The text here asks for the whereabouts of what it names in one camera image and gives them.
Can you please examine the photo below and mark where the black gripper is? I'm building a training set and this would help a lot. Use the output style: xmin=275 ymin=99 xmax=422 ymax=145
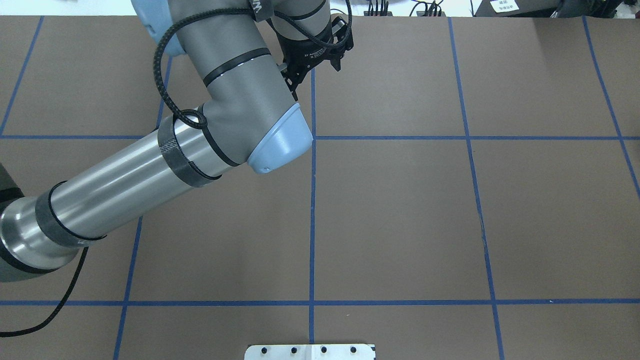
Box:
xmin=278 ymin=16 xmax=354 ymax=102

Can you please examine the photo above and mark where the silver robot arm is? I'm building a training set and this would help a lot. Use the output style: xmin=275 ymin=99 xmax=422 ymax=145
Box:
xmin=0 ymin=0 xmax=354 ymax=282

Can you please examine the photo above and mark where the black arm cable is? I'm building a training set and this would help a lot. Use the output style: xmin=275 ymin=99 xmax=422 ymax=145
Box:
xmin=0 ymin=0 xmax=354 ymax=338

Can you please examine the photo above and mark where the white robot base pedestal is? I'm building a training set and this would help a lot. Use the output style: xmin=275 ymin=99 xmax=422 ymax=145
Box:
xmin=244 ymin=343 xmax=377 ymax=360

